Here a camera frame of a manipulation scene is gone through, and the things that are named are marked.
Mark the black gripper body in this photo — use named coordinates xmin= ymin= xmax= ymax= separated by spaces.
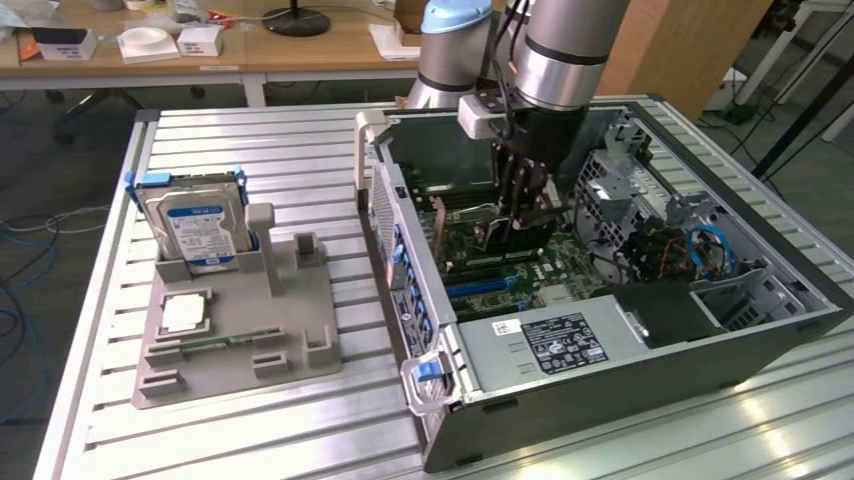
xmin=492 ymin=106 xmax=588 ymax=169

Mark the green graphics card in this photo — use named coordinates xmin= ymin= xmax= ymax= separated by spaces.
xmin=426 ymin=193 xmax=559 ymax=264

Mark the CPU socket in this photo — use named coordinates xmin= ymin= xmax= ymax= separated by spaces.
xmin=454 ymin=204 xmax=502 ymax=224

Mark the perforated metal drive cage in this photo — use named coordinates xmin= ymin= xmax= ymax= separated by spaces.
xmin=579 ymin=118 xmax=675 ymax=244

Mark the black RAM slot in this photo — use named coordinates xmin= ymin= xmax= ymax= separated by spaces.
xmin=447 ymin=254 xmax=547 ymax=279
xmin=410 ymin=186 xmax=494 ymax=204
xmin=406 ymin=175 xmax=494 ymax=194
xmin=411 ymin=191 xmax=494 ymax=210
xmin=444 ymin=250 xmax=546 ymax=274
xmin=443 ymin=249 xmax=543 ymax=268
xmin=407 ymin=180 xmax=494 ymax=199

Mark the green motherboard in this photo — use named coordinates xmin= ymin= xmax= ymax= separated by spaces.
xmin=399 ymin=167 xmax=606 ymax=324

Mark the black expansion slot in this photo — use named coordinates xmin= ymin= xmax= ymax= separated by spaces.
xmin=447 ymin=267 xmax=519 ymax=287

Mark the blue expansion slot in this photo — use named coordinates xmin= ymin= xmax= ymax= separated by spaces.
xmin=444 ymin=278 xmax=514 ymax=300

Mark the silver chipset heatsink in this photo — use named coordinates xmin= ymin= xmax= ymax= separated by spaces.
xmin=532 ymin=285 xmax=576 ymax=307

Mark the grey case latch bar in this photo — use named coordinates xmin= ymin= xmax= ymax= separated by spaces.
xmin=355 ymin=110 xmax=390 ymax=194

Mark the wooden cabinet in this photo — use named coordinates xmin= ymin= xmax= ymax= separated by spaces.
xmin=599 ymin=0 xmax=779 ymax=122

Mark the white floor box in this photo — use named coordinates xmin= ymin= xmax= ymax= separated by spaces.
xmin=704 ymin=67 xmax=750 ymax=115

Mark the white paper sheet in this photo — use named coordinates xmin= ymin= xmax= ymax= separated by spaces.
xmin=368 ymin=23 xmax=423 ymax=62

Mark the cardboard box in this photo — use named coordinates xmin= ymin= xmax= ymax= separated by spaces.
xmin=391 ymin=0 xmax=432 ymax=36

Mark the grey power supply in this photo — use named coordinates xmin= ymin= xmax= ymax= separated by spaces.
xmin=456 ymin=293 xmax=652 ymax=397

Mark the blue side latch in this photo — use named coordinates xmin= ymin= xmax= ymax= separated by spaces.
xmin=408 ymin=359 xmax=447 ymax=386

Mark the black tripod leg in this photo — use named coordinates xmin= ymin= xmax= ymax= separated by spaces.
xmin=751 ymin=47 xmax=854 ymax=177

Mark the black lamp base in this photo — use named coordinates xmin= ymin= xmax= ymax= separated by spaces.
xmin=261 ymin=0 xmax=334 ymax=37

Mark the black PC case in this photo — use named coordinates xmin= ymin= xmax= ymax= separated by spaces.
xmin=356 ymin=97 xmax=854 ymax=474

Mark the hard disk blue carrier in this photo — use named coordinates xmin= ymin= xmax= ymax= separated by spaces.
xmin=124 ymin=169 xmax=253 ymax=276

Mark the green RAM stick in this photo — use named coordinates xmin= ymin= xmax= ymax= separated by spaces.
xmin=153 ymin=333 xmax=281 ymax=354

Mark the silver CPU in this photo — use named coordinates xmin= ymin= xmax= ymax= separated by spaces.
xmin=161 ymin=295 xmax=207 ymax=332

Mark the grey parts rack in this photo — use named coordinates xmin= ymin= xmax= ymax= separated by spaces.
xmin=131 ymin=201 xmax=346 ymax=411

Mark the white square dish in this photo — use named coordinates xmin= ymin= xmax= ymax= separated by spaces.
xmin=116 ymin=27 xmax=181 ymax=65

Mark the wooden desk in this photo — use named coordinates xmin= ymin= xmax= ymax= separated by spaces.
xmin=0 ymin=0 xmax=610 ymax=109

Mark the black chair base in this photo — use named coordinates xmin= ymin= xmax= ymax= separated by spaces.
xmin=45 ymin=88 xmax=145 ymax=147

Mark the white box black lid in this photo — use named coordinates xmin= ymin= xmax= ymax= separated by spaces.
xmin=36 ymin=27 xmax=100 ymax=62

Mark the clear plastic bag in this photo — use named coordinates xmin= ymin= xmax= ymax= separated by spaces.
xmin=0 ymin=0 xmax=63 ymax=39

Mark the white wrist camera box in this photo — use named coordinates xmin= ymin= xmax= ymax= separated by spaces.
xmin=456 ymin=93 xmax=510 ymax=141

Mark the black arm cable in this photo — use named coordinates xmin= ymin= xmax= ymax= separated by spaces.
xmin=490 ymin=0 xmax=539 ymax=144

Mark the red wire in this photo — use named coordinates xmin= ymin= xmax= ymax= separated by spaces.
xmin=655 ymin=233 xmax=692 ymax=281

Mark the blue SATA wire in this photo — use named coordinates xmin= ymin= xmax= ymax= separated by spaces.
xmin=684 ymin=223 xmax=736 ymax=282

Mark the blue floor cable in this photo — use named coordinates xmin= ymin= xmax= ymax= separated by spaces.
xmin=0 ymin=219 xmax=63 ymax=426

